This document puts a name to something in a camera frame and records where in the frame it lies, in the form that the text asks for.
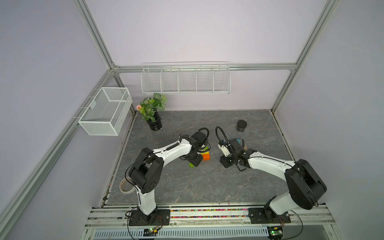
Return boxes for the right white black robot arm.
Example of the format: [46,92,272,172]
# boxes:
[218,139,327,218]

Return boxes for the long white wire basket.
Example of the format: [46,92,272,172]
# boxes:
[141,62,232,95]

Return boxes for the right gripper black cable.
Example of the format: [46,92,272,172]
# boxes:
[215,125,230,146]

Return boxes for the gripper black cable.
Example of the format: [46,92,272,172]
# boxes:
[215,125,230,146]
[196,127,211,142]

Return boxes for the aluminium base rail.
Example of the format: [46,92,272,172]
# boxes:
[85,204,336,229]

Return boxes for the black cylinder container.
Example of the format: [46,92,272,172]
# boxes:
[236,120,248,132]

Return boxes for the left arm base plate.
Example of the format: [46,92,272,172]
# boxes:
[129,209,171,226]

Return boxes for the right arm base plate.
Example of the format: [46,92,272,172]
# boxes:
[248,208,291,225]

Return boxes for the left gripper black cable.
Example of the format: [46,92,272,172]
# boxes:
[196,127,211,142]

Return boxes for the green potted plant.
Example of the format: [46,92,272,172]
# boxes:
[136,93,168,131]

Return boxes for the tape roll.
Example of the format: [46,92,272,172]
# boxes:
[119,177,136,195]

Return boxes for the white mesh side basket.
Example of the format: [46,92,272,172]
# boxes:
[78,87,133,136]

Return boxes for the white vented cable duct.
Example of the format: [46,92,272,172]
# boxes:
[91,226,269,240]

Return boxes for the orange block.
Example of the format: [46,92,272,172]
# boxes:
[201,152,211,161]

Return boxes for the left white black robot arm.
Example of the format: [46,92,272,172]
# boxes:
[128,128,210,217]

